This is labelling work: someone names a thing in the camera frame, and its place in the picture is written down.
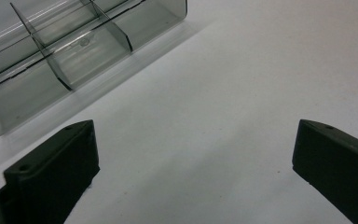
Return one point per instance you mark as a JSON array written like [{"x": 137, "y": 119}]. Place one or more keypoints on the clear grey plastic organizer box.
[{"x": 74, "y": 53}]

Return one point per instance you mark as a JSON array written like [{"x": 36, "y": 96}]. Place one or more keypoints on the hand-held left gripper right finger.
[{"x": 338, "y": 168}]

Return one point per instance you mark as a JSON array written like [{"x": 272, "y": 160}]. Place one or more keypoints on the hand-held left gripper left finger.
[{"x": 52, "y": 174}]

